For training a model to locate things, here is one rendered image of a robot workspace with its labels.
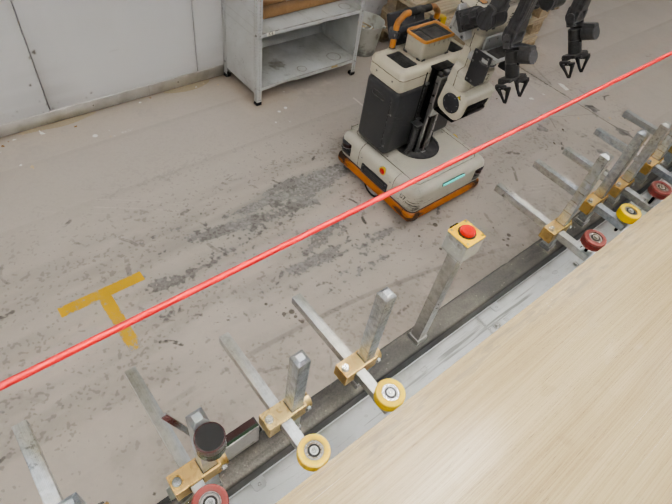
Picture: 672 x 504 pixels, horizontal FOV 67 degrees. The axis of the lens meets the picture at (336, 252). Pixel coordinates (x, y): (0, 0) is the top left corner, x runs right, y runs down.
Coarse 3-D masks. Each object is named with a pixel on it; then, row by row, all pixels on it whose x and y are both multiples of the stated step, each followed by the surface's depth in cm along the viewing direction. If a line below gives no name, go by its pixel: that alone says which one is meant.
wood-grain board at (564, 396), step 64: (640, 256) 177; (512, 320) 152; (576, 320) 156; (640, 320) 159; (448, 384) 136; (512, 384) 139; (576, 384) 141; (640, 384) 144; (384, 448) 123; (448, 448) 125; (512, 448) 127; (576, 448) 129; (640, 448) 131
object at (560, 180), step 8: (536, 160) 214; (536, 168) 215; (544, 168) 212; (552, 168) 212; (552, 176) 210; (560, 176) 209; (560, 184) 209; (568, 184) 206; (568, 192) 207; (600, 208) 199; (608, 208) 200; (608, 216) 198; (616, 216) 197; (616, 224) 197; (624, 224) 195
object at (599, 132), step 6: (594, 132) 240; (600, 132) 238; (606, 132) 238; (600, 138) 239; (606, 138) 237; (612, 138) 235; (612, 144) 236; (618, 144) 234; (624, 144) 233; (636, 156) 230; (654, 168) 226; (660, 168) 225; (660, 174) 225; (666, 174) 223; (666, 180) 224
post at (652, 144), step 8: (664, 128) 196; (656, 136) 199; (664, 136) 199; (648, 144) 203; (656, 144) 201; (640, 152) 207; (648, 152) 204; (640, 160) 208; (632, 168) 212; (640, 168) 212; (624, 176) 216; (632, 176) 213
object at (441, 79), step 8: (440, 80) 260; (440, 88) 264; (432, 96) 271; (432, 104) 271; (472, 104) 256; (480, 104) 262; (432, 112) 275; (440, 112) 271; (464, 112) 256; (472, 112) 259; (448, 120) 268; (456, 120) 269
